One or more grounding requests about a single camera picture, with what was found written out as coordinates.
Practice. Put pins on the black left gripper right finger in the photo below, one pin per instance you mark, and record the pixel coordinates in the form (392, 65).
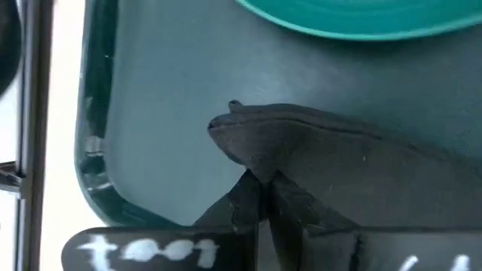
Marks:
(320, 248)

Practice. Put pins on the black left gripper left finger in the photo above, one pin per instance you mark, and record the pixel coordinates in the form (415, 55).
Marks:
(226, 248)

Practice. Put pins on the black cloth napkin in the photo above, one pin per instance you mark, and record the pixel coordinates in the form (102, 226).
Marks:
(339, 169)

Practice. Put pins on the green round plate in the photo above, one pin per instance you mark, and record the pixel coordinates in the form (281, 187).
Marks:
(357, 15)

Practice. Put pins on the dark green plastic tray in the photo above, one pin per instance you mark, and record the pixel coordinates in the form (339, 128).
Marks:
(169, 113)

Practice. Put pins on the black aluminium table frame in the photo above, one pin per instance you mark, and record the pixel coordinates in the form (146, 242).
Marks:
(35, 113)

